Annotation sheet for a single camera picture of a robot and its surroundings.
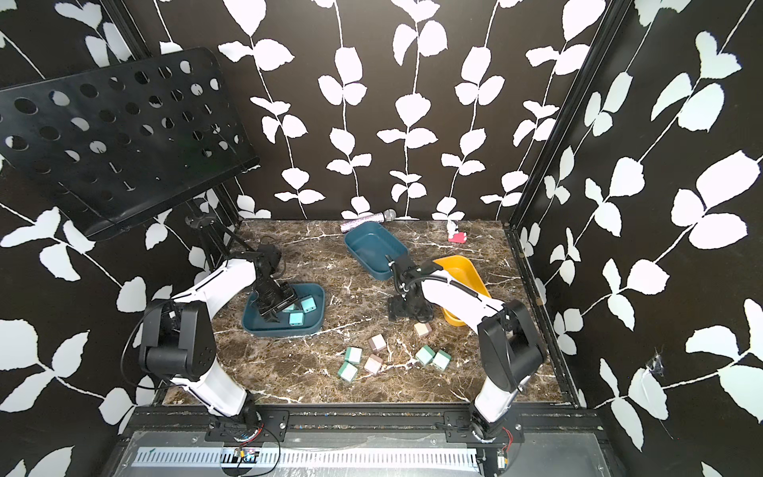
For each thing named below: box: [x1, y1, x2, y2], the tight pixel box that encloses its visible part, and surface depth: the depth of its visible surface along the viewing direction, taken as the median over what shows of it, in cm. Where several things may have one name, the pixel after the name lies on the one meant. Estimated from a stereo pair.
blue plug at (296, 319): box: [289, 313, 305, 326], surface depth 92 cm
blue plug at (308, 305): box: [300, 297, 317, 314], surface depth 96 cm
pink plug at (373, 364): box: [363, 353, 383, 375], surface depth 85 cm
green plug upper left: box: [344, 345, 363, 364], surface depth 86 cm
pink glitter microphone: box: [339, 208, 398, 233], surface depth 121 cm
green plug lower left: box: [337, 360, 358, 383], surface depth 83 cm
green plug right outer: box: [433, 349, 452, 371], surface depth 85 cm
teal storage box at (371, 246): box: [343, 221, 410, 281], surface depth 114 cm
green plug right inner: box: [415, 343, 437, 366], surface depth 86 cm
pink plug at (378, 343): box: [367, 333, 388, 352], surface depth 88 cm
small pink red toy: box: [447, 231, 468, 244], surface depth 117 cm
